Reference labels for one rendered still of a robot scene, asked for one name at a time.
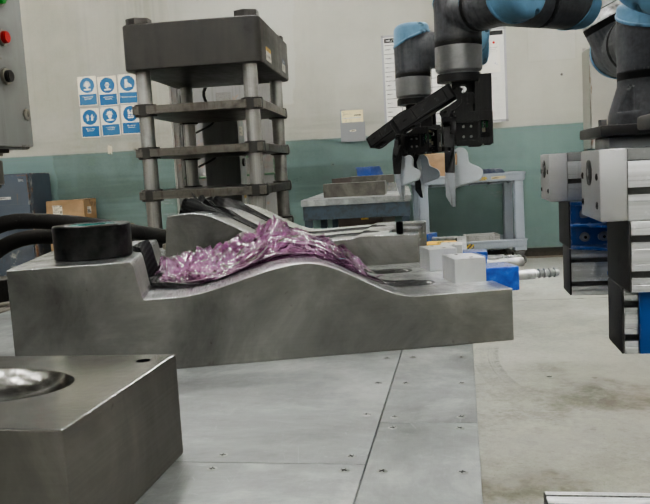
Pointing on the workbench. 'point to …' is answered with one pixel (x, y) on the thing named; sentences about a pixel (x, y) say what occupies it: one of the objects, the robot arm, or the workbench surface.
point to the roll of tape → (92, 241)
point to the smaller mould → (81, 427)
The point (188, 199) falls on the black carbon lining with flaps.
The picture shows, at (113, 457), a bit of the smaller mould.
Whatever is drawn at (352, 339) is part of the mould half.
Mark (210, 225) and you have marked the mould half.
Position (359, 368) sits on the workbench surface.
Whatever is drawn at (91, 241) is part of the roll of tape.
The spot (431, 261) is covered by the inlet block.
